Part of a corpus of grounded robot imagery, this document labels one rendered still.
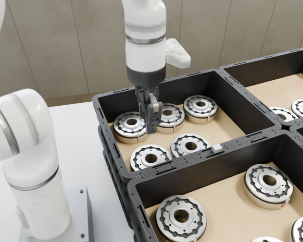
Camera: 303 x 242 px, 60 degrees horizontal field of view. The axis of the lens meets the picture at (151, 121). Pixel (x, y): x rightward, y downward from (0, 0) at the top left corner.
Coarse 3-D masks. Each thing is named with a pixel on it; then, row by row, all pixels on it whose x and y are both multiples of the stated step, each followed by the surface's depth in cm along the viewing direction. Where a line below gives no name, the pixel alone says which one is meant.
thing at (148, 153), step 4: (148, 152) 65; (152, 152) 65; (156, 152) 65; (144, 156) 64; (156, 156) 64; (160, 156) 64; (144, 160) 63; (156, 160) 63; (160, 160) 63; (144, 164) 62; (148, 164) 62; (152, 164) 62
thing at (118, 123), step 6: (126, 114) 76; (132, 114) 77; (138, 114) 77; (120, 120) 75; (144, 120) 75; (114, 126) 73; (120, 126) 73; (144, 126) 73; (120, 132) 71; (126, 132) 71; (132, 132) 71; (144, 132) 71
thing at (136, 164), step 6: (138, 150) 66; (144, 150) 66; (150, 150) 66; (156, 150) 66; (162, 150) 66; (132, 156) 65; (138, 156) 65; (162, 156) 65; (168, 156) 65; (132, 162) 63; (138, 162) 63; (132, 168) 62; (138, 168) 62
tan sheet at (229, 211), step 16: (240, 176) 64; (192, 192) 61; (208, 192) 61; (224, 192) 61; (240, 192) 61; (208, 208) 58; (224, 208) 58; (240, 208) 58; (256, 208) 58; (288, 208) 58; (208, 224) 55; (224, 224) 55; (240, 224) 55; (256, 224) 55; (272, 224) 55; (288, 224) 55; (160, 240) 52; (208, 240) 52; (224, 240) 52; (240, 240) 52
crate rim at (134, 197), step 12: (276, 132) 61; (288, 132) 61; (240, 144) 58; (252, 144) 58; (300, 144) 58; (204, 156) 56; (216, 156) 56; (168, 168) 53; (180, 168) 53; (132, 180) 51; (144, 180) 51; (132, 192) 49; (132, 204) 49; (144, 228) 44; (156, 240) 42
